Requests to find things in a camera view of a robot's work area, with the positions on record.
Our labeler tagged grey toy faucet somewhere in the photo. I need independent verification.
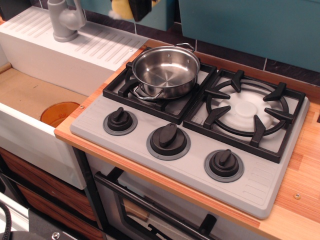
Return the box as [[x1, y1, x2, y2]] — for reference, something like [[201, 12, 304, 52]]
[[47, 0, 86, 43]]

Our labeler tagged black left burner grate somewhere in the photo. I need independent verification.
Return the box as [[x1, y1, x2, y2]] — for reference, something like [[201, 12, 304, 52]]
[[102, 61, 217, 125]]

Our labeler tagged wooden drawer cabinet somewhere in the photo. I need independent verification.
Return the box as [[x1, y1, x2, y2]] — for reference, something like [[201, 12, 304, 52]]
[[0, 148, 105, 240]]

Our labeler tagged black right stove knob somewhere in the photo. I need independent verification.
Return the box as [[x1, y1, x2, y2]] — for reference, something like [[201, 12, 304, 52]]
[[204, 149, 245, 183]]

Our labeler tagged black middle stove knob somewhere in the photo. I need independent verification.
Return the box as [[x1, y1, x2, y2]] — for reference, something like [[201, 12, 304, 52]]
[[146, 123, 191, 161]]

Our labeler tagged black braided cable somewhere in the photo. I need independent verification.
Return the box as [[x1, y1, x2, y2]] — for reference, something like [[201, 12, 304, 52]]
[[0, 201, 13, 240]]

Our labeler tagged black stove knob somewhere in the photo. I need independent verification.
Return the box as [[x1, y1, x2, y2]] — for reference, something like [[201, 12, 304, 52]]
[[103, 107, 138, 136], [146, 123, 191, 161], [204, 149, 245, 183]]

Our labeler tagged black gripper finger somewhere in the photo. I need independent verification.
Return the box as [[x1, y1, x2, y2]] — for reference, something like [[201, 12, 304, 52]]
[[128, 0, 152, 22]]

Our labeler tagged oven door with handle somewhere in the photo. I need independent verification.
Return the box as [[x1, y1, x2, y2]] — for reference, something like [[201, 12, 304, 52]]
[[93, 166, 226, 240]]

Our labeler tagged grey toy stove top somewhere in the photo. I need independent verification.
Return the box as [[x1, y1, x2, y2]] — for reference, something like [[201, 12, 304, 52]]
[[69, 46, 311, 220]]

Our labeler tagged white toy sink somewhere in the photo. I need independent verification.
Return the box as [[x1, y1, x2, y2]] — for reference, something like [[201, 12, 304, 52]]
[[0, 6, 147, 190]]

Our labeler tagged stainless steel pan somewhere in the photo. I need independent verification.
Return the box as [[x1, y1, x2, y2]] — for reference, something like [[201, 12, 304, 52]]
[[132, 42, 201, 101]]

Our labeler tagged yellow stuffed duck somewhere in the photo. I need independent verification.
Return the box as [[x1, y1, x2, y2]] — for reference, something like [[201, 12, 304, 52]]
[[108, 0, 160, 20]]

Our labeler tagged black right burner grate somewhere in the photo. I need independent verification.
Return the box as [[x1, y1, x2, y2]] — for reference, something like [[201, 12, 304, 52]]
[[183, 69, 310, 164]]

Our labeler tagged black left stove knob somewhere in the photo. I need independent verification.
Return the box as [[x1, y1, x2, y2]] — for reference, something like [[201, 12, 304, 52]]
[[103, 107, 138, 136]]

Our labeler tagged orange plastic plate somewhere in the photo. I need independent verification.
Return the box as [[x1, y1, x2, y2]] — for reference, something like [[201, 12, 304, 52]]
[[40, 101, 80, 128]]

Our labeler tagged black burner grate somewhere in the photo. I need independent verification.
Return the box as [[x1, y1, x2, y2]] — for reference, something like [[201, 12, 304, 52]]
[[183, 69, 310, 164], [102, 61, 217, 125]]

